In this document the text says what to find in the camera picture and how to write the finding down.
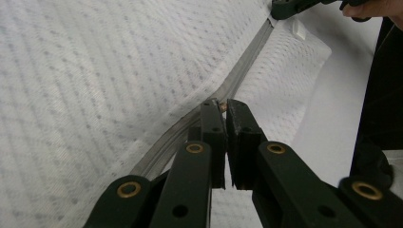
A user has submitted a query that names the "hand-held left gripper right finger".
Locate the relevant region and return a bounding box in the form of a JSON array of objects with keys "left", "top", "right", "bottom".
[{"left": 225, "top": 99, "right": 365, "bottom": 228}]

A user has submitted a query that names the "white dotted fabric zipper cover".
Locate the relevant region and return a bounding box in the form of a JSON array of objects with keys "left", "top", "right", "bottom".
[{"left": 0, "top": 0, "right": 333, "bottom": 228}]

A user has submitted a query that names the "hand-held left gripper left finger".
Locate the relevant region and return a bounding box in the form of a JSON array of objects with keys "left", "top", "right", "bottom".
[{"left": 150, "top": 99, "right": 228, "bottom": 228}]

